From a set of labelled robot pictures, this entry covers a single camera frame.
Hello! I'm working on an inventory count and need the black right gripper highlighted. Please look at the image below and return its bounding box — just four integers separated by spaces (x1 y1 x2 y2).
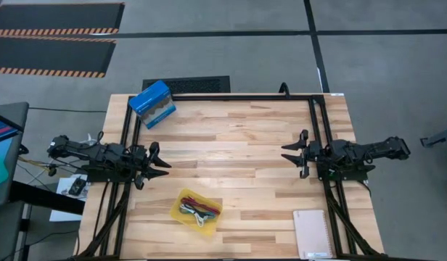
281 129 329 179

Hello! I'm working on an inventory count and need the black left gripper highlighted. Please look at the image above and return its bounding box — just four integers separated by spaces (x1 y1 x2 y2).
131 141 172 190

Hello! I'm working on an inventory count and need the red braided USB cable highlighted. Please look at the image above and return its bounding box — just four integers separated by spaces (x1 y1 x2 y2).
179 196 221 215

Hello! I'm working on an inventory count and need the white USB cable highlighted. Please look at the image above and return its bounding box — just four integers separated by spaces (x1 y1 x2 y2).
179 203 210 228

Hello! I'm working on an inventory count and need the teal braided USB cable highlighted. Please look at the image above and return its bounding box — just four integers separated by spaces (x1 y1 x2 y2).
178 206 217 220

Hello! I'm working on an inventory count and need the blue cardboard box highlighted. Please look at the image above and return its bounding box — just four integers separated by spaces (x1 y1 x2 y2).
128 80 177 130

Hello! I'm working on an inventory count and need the small black device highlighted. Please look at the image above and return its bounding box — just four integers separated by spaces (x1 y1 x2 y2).
67 176 87 197

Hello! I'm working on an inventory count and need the pink spiral notebook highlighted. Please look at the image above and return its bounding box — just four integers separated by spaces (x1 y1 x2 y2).
292 209 334 260

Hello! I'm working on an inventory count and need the yellow plastic tray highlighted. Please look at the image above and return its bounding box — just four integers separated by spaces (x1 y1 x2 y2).
169 187 224 237

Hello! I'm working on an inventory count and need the black floor vent grille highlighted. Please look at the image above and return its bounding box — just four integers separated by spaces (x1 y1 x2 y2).
142 75 231 94

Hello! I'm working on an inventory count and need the white paper sheet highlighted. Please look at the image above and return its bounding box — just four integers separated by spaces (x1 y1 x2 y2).
49 173 89 223

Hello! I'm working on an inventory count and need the black side desk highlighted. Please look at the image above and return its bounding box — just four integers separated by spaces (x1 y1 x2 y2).
0 181 86 261

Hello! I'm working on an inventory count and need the grey metal stand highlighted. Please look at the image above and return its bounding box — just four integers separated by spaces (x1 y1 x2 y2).
419 123 447 148

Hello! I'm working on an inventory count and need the computer monitor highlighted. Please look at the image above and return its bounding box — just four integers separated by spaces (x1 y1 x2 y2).
0 101 30 207

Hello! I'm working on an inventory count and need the black hazard-striped floor mat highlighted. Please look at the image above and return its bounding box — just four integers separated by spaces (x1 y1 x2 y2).
0 35 118 79
0 2 126 37

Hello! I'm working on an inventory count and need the black aluminium table frame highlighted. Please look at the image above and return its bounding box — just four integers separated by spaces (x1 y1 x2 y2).
74 93 387 260

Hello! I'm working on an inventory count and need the thin black floor cable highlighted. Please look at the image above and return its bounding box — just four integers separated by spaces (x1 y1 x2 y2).
28 107 108 114

